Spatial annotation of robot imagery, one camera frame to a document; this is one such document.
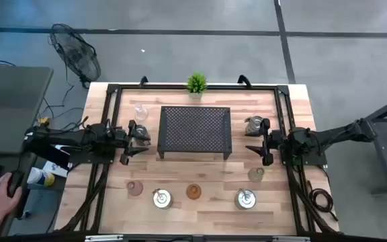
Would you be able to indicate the green glass candle holder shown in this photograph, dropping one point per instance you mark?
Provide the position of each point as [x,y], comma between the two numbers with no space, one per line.
[255,175]

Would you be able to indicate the black perforated metal shelf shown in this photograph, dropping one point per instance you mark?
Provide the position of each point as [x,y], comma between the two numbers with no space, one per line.
[193,129]

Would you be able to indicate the silver metal bracket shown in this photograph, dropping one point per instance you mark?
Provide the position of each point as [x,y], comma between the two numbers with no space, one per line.
[102,238]
[291,239]

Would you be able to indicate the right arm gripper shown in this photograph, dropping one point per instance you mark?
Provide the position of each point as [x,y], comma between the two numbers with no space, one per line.
[272,139]

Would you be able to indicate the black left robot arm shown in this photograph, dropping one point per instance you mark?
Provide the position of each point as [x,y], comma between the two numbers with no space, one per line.
[76,139]

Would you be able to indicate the white paper box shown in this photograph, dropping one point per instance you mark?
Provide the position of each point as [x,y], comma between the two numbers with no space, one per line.
[55,169]

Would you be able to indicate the pink glass candle holder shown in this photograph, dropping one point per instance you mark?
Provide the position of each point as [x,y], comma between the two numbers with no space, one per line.
[135,188]

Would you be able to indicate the person's hand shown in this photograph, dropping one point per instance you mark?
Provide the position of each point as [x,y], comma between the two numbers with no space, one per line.
[2,201]

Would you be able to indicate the black floor fan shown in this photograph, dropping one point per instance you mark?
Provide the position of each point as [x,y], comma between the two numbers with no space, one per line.
[79,57]

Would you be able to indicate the clear glass candle holder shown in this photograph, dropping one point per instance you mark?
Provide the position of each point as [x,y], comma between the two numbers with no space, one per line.
[141,113]

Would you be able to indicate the grey side table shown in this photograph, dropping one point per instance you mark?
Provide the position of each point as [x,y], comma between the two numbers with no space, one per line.
[8,107]

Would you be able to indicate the silver tin candle with tag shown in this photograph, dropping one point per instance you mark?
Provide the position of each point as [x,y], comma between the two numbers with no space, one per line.
[254,127]
[245,199]
[143,132]
[162,199]

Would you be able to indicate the black aluminium table frame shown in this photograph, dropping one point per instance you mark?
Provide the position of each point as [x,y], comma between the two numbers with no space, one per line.
[153,87]

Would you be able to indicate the grey metal table frame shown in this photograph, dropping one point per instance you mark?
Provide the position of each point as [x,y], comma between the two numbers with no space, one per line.
[386,161]

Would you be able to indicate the small green potted plant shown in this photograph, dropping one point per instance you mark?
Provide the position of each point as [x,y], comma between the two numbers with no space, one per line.
[197,84]

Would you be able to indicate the amber glass candle holder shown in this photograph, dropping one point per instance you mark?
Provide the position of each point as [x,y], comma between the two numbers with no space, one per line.
[193,191]

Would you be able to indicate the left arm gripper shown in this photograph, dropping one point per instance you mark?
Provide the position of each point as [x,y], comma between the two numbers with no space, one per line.
[126,139]

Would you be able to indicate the yellow power plug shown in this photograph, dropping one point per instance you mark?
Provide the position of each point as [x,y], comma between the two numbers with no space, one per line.
[44,121]

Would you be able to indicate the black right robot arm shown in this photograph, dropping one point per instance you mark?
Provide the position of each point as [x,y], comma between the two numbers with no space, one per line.
[331,136]

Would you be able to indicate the white wipes canister yellow lid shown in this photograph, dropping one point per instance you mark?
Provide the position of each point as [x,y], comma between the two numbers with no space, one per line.
[40,177]

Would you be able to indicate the black computer mouse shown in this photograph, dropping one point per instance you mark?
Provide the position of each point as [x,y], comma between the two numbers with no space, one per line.
[16,179]

